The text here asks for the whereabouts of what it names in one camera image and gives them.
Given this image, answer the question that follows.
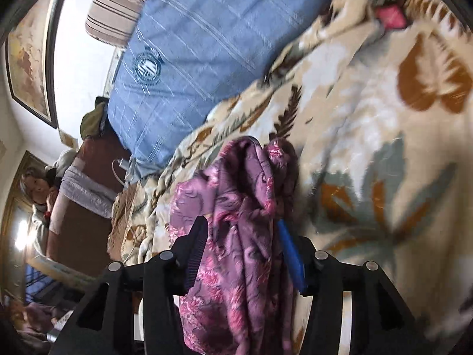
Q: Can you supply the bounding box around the small red jar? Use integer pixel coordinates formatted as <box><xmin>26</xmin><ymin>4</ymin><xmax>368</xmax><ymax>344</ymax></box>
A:
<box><xmin>375</xmin><ymin>2</ymin><xmax>408</xmax><ymax>32</ymax></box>

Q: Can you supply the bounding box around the striped pillow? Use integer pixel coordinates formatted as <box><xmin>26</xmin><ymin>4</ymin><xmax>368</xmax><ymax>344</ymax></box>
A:
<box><xmin>86</xmin><ymin>0</ymin><xmax>168</xmax><ymax>49</ymax></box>

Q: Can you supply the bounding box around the beige leaf print blanket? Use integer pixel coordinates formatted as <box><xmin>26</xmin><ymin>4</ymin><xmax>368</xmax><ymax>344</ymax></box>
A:
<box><xmin>107</xmin><ymin>0</ymin><xmax>473</xmax><ymax>353</ymax></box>

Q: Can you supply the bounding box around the white charger cable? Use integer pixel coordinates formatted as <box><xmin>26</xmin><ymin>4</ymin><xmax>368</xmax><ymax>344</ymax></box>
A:
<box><xmin>111</xmin><ymin>158</ymin><xmax>138</xmax><ymax>195</ymax></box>

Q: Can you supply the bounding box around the blue plaid quilt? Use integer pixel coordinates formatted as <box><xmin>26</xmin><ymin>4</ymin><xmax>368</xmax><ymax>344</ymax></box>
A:
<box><xmin>107</xmin><ymin>0</ymin><xmax>356</xmax><ymax>178</ymax></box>

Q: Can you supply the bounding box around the framed wall picture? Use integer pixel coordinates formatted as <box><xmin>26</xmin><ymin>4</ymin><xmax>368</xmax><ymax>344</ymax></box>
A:
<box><xmin>5</xmin><ymin>0</ymin><xmax>72</xmax><ymax>130</ymax></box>

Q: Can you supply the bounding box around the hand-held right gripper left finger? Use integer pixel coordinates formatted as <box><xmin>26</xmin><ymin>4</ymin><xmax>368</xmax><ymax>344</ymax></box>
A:
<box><xmin>48</xmin><ymin>215</ymin><xmax>208</xmax><ymax>355</ymax></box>

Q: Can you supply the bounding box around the white lace cloth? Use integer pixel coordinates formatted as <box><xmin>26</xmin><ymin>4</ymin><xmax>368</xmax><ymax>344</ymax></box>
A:
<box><xmin>59</xmin><ymin>166</ymin><xmax>116</xmax><ymax>220</ymax></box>

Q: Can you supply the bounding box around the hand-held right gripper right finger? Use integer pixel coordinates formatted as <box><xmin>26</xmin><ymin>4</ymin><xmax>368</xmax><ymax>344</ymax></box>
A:
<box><xmin>277</xmin><ymin>220</ymin><xmax>426</xmax><ymax>355</ymax></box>

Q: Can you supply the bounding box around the gold framed panel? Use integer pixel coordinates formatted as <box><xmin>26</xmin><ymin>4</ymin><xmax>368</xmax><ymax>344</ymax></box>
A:
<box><xmin>0</xmin><ymin>151</ymin><xmax>49</xmax><ymax>306</ymax></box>

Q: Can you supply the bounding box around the olive green cloth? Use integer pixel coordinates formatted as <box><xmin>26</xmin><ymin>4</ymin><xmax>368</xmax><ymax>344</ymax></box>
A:
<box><xmin>80</xmin><ymin>96</ymin><xmax>110</xmax><ymax>140</ymax></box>

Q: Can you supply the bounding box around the purple floral shirt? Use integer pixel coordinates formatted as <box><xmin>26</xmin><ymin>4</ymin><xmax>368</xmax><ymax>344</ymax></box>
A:
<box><xmin>168</xmin><ymin>136</ymin><xmax>315</xmax><ymax>355</ymax></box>

